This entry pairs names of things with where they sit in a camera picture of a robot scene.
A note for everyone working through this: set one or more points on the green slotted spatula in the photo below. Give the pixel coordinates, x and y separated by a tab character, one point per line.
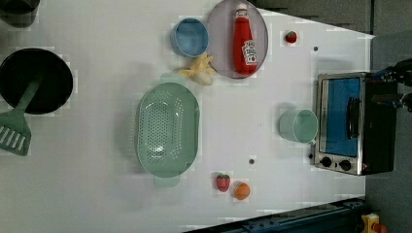
15	133

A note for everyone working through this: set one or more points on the red toy strawberry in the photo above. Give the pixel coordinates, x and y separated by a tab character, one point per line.
223	182

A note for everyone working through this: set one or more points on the blue plastic bowl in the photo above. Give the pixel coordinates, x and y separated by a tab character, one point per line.
189	37

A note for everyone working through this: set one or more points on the small red toy tomato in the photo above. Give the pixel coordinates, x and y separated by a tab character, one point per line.
291	37

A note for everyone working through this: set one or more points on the green oval plastic strainer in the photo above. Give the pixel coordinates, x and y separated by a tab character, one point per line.
167	130

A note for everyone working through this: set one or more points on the grey round plate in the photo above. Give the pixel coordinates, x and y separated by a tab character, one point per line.
221	28

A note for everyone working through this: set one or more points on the black pot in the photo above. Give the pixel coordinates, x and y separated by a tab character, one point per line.
23	66

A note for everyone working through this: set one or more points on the orange toy fruit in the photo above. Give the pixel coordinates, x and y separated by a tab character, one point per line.
242	191

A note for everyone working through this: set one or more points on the yellow toy banana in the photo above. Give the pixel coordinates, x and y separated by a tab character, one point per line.
200	70

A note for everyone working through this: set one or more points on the red ketchup bottle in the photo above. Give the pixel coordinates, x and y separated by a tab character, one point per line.
244	52

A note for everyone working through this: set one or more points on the black cylindrical container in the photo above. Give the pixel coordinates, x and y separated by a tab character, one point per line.
19	13

